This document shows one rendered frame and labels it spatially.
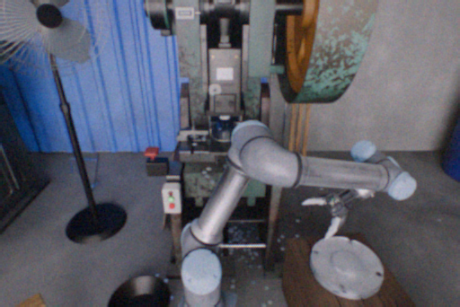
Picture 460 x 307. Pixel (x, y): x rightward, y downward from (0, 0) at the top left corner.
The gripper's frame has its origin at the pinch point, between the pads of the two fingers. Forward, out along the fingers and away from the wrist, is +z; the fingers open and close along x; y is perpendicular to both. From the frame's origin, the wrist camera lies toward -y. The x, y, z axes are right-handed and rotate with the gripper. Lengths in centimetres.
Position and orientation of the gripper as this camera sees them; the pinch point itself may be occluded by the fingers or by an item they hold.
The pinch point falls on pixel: (313, 221)
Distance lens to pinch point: 119.4
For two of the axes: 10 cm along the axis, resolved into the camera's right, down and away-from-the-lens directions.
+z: -7.3, 6.1, 3.1
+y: -5.3, -2.1, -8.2
